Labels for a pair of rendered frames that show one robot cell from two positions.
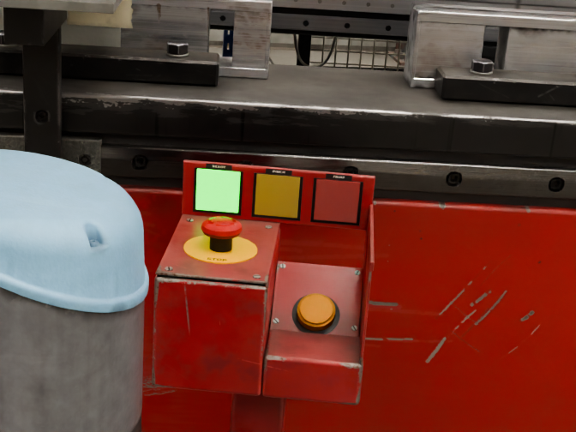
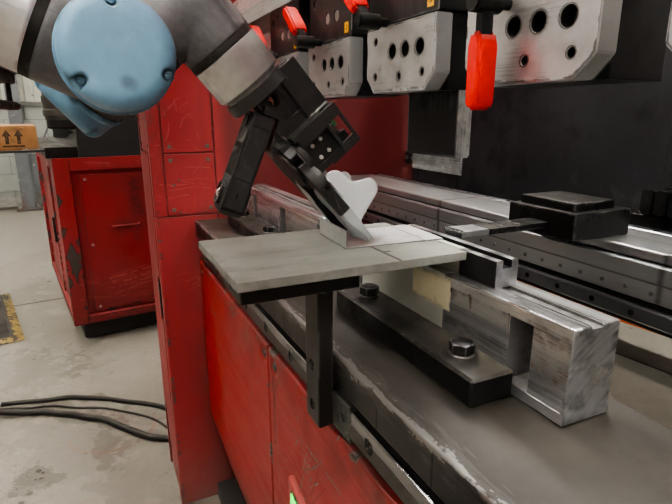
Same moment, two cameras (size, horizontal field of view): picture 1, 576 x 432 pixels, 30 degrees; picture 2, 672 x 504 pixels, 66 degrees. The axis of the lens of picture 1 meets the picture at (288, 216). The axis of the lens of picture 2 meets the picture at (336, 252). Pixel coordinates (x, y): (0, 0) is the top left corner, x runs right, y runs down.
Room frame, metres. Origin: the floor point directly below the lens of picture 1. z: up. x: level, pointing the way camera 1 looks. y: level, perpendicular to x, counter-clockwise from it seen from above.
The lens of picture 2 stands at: (0.95, -0.27, 1.15)
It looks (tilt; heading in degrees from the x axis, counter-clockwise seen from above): 15 degrees down; 68
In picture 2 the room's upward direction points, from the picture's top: straight up
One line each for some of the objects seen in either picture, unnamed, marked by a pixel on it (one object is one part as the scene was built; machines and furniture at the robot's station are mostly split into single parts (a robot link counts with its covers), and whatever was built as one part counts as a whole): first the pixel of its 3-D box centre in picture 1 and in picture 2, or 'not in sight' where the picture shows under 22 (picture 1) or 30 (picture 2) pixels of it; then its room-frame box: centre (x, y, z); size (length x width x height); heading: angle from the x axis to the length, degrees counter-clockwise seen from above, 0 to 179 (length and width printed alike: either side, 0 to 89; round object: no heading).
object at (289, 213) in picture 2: not in sight; (286, 217); (1.27, 0.84, 0.92); 0.50 x 0.06 x 0.10; 93
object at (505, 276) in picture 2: not in sight; (448, 251); (1.31, 0.25, 0.98); 0.20 x 0.03 x 0.03; 93
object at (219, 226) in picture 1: (221, 237); not in sight; (0.97, 0.06, 0.79); 0.04 x 0.04 x 0.04
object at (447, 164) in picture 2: not in sight; (437, 132); (1.31, 0.29, 1.13); 0.10 x 0.02 x 0.10; 93
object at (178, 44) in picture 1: (177, 48); (461, 347); (1.26, 0.14, 0.91); 0.03 x 0.03 x 0.02
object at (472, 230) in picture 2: not in sight; (528, 217); (1.46, 0.29, 1.01); 0.26 x 0.12 x 0.05; 3
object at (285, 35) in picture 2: not in sight; (303, 54); (1.28, 0.71, 1.26); 0.15 x 0.09 x 0.17; 93
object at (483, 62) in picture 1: (482, 66); not in sight; (1.28, -0.22, 0.91); 0.03 x 0.03 x 0.02
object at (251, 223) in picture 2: not in sight; (255, 230); (1.21, 0.88, 0.89); 0.30 x 0.05 x 0.03; 93
